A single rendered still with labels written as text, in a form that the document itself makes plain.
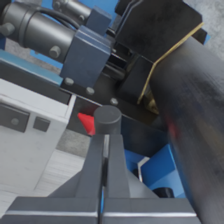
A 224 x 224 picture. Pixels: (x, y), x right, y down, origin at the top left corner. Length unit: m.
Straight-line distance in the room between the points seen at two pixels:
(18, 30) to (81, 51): 0.17
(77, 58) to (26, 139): 0.25
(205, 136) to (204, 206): 0.10
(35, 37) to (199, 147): 0.46
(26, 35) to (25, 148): 0.30
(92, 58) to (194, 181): 0.37
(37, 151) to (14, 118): 0.13
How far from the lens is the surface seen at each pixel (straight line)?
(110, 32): 0.99
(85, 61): 0.48
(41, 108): 0.40
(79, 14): 0.96
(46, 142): 0.46
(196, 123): 0.31
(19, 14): 0.54
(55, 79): 0.50
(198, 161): 0.29
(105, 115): 0.15
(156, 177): 0.64
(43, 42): 0.51
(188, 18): 0.50
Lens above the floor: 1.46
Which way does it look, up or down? 50 degrees down
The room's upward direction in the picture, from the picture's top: 179 degrees counter-clockwise
